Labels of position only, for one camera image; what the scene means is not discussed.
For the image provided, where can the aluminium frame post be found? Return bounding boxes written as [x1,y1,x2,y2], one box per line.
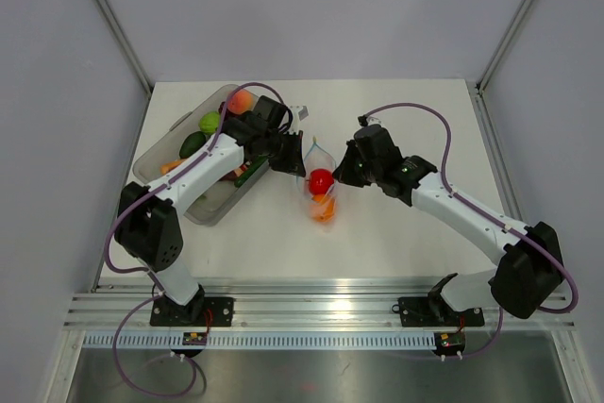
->
[476,0,538,95]
[92,0,154,100]

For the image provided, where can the green avocado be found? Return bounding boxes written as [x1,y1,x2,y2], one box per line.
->
[178,130,207,160]

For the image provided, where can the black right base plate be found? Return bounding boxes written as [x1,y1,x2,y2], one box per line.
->
[391,296,485,327]

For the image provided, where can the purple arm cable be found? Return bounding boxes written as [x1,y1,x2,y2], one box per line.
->
[358,100,580,361]
[103,81,289,399]

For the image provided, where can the orange carrot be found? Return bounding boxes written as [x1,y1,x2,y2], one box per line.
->
[159,159,186,176]

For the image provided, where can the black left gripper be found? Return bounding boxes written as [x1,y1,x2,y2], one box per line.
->
[263,128,306,177]

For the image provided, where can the clear zip top bag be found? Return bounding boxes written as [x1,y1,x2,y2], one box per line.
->
[295,137,338,227]

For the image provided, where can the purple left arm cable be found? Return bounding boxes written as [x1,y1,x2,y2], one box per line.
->
[103,81,289,399]

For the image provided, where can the red apple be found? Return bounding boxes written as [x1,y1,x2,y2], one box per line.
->
[308,168,334,195]

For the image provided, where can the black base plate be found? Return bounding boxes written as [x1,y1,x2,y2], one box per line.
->
[149,296,235,327]
[391,296,485,327]

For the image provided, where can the green cucumber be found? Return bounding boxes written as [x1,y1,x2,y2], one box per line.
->
[234,157,267,188]

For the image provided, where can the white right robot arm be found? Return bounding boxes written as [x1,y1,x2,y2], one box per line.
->
[333,124,563,324]

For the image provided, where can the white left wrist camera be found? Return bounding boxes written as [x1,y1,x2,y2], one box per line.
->
[288,106,309,134]

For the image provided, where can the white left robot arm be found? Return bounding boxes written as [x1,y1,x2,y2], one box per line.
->
[111,96,306,326]

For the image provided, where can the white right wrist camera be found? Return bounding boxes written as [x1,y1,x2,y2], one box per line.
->
[358,110,382,127]

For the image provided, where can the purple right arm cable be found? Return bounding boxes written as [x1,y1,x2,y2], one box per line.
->
[358,100,580,361]

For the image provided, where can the white slotted cable duct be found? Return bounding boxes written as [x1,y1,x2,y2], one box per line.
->
[83,331,436,351]

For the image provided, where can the clear plastic food bin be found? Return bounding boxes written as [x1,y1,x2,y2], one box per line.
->
[132,84,286,226]

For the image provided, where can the right aluminium frame post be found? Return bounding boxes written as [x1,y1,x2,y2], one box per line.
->
[476,0,538,95]

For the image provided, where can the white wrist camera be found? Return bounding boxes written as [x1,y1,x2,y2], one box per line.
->
[288,106,309,134]
[358,110,382,127]

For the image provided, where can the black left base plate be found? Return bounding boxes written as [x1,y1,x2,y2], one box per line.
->
[149,296,235,327]

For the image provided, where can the peach fruit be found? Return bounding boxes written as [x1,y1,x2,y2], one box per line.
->
[227,90,255,115]

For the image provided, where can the aluminium mounting rail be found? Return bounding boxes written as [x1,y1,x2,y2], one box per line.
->
[63,275,575,332]

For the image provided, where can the left aluminium frame post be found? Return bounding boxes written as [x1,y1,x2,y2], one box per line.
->
[92,0,154,100]

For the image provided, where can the orange fruit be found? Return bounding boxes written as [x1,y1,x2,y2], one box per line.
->
[310,193,336,224]

